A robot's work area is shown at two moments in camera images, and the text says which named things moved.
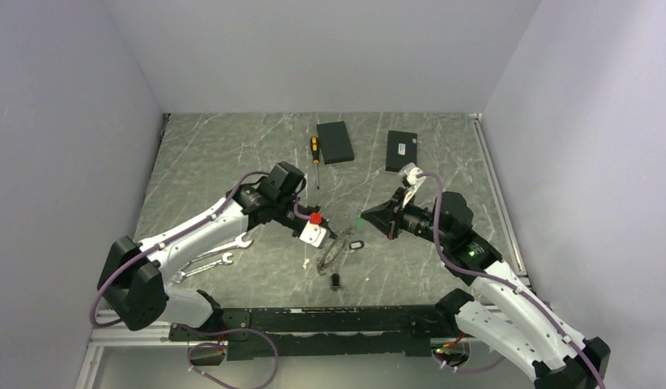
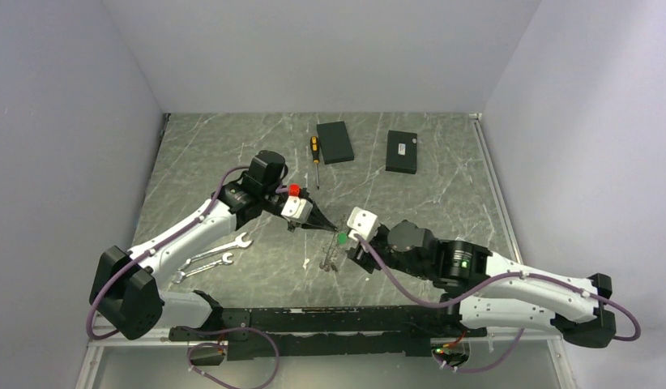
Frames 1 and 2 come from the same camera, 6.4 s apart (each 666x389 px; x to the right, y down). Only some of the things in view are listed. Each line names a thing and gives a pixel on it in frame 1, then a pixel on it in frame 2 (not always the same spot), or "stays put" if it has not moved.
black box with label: (401, 150) stays put
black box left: (335, 142) stays put
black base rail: (322, 331) stays put
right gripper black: (382, 215) → (364, 258)
